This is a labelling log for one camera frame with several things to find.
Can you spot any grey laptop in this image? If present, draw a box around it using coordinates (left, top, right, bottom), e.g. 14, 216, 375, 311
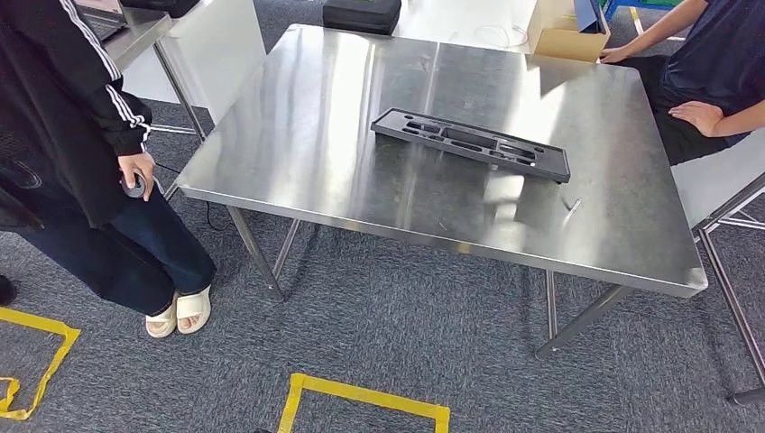
74, 0, 128, 41

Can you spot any black license plate frame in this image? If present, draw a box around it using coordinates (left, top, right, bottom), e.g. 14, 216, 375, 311
370, 107, 572, 185

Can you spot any blue folder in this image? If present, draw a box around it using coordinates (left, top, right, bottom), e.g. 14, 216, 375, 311
573, 0, 608, 35

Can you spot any blue metal frame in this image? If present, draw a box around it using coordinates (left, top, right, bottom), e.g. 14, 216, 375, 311
604, 0, 683, 22

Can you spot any yellow floor tape square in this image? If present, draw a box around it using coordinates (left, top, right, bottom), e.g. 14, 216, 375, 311
0, 306, 82, 421
277, 373, 450, 433

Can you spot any cardboard box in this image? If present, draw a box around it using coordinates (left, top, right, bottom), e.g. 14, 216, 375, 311
527, 0, 612, 63

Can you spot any black hard case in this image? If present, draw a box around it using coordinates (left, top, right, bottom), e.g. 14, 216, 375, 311
322, 0, 402, 37

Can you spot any person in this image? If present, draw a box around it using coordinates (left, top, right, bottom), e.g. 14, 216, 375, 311
599, 0, 765, 167
0, 0, 217, 340

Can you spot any stainless steel workbench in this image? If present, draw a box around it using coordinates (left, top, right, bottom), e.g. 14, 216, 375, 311
177, 23, 709, 362

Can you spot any white cable loop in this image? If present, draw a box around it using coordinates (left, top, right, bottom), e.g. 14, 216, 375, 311
472, 23, 530, 51

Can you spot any white top table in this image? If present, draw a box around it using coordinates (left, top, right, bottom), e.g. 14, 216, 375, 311
670, 126, 765, 408

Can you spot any black controller cable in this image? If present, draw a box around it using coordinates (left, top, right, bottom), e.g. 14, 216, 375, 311
152, 160, 228, 233

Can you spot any black round controller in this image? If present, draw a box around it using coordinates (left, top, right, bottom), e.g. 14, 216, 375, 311
121, 171, 148, 199

